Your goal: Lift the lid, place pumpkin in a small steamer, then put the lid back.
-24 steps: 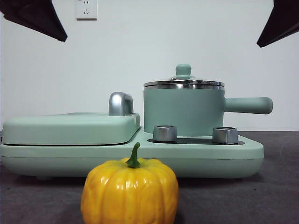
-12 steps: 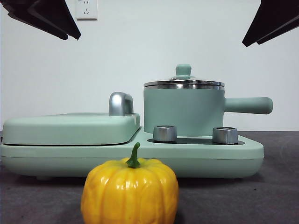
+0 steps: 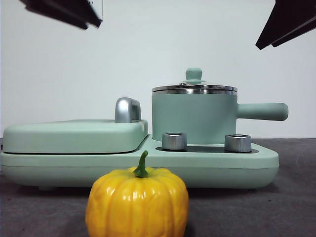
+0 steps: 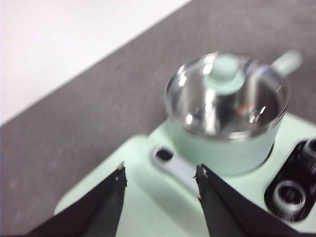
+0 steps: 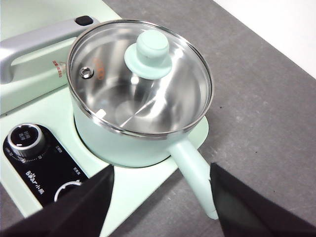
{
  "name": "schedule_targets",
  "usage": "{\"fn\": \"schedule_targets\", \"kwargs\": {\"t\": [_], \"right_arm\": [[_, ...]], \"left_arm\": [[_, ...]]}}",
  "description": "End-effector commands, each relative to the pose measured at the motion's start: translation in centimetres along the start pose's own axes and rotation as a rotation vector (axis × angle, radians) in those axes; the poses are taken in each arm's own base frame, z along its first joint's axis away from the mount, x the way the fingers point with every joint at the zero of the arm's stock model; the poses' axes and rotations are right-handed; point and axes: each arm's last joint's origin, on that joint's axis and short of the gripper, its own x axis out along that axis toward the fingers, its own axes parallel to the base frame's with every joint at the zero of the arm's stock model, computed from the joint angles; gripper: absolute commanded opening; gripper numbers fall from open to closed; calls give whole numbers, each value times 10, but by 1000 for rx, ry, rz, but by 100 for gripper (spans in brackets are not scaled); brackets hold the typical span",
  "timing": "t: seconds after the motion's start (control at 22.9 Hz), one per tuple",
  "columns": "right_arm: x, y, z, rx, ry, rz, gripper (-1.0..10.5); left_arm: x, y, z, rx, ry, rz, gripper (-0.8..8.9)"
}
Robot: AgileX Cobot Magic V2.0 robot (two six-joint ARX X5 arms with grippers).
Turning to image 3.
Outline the glass lid with green knob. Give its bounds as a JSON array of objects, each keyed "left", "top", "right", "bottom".
[{"left": 152, "top": 68, "right": 238, "bottom": 91}]

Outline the yellow pumpkin with green stem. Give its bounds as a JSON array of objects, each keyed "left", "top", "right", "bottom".
[{"left": 85, "top": 150, "right": 190, "bottom": 237}]

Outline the green griddle cover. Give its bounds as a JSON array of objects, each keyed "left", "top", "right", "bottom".
[{"left": 2, "top": 118, "right": 149, "bottom": 155}]

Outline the silver control knob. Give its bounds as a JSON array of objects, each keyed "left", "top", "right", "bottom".
[
  {"left": 161, "top": 132, "right": 188, "bottom": 151},
  {"left": 224, "top": 134, "right": 252, "bottom": 152}
]

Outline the green breakfast machine base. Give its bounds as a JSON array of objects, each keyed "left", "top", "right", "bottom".
[{"left": 0, "top": 133, "right": 280, "bottom": 192}]

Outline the silver griddle cover handle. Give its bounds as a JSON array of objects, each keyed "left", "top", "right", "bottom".
[{"left": 115, "top": 97, "right": 142, "bottom": 123}]

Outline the green pot with straight handle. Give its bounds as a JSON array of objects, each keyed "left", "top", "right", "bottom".
[{"left": 151, "top": 88, "right": 289, "bottom": 146}]

